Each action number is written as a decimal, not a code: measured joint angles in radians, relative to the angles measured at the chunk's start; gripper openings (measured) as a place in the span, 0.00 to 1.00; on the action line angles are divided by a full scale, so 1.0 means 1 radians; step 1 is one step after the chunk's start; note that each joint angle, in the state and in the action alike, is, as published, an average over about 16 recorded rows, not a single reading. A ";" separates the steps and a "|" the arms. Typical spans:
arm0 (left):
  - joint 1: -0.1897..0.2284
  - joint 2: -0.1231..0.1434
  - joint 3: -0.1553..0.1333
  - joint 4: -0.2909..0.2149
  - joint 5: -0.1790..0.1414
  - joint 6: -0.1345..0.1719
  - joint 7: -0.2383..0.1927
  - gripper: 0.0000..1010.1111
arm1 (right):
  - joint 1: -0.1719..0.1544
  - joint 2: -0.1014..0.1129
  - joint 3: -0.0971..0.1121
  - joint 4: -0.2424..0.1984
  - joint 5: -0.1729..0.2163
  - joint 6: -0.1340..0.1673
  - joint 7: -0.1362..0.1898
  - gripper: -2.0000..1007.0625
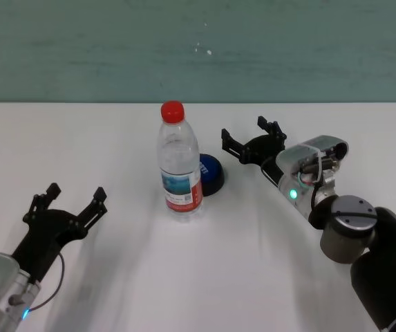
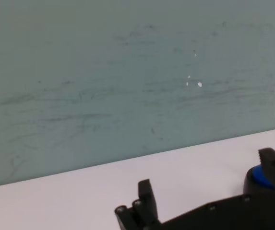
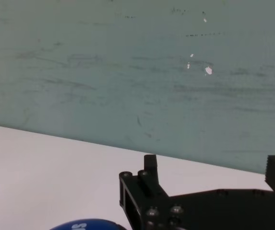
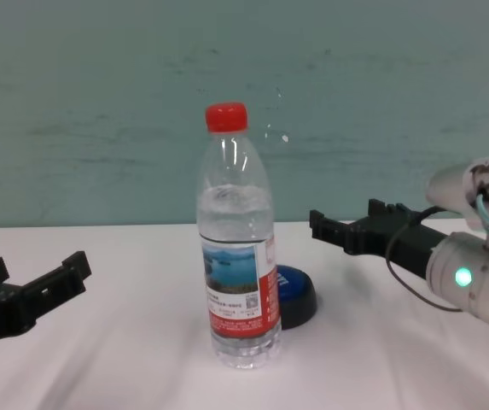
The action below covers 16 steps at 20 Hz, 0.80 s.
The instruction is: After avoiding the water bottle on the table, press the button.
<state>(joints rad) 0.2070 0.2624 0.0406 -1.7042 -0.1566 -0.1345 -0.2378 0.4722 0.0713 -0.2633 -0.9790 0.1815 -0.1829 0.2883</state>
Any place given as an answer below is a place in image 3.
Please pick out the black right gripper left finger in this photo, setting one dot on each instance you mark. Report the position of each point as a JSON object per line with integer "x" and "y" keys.
{"x": 149, "y": 182}

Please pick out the blue push button black base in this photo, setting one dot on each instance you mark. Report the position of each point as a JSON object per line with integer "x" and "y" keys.
{"x": 89, "y": 225}

